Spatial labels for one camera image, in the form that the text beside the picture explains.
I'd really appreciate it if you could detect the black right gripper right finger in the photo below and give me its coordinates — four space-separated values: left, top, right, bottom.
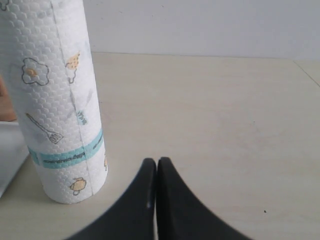
156 157 249 240

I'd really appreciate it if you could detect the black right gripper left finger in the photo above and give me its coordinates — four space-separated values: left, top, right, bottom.
69 158 157 240

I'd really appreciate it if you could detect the printed white paper towel roll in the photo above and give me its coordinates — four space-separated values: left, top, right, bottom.
0 0 108 204

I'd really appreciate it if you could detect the wooden paper towel holder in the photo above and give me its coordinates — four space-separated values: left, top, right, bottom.
0 77 17 122

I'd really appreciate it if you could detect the white rectangular plastic tray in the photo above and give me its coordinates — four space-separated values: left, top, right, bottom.
0 121 29 197

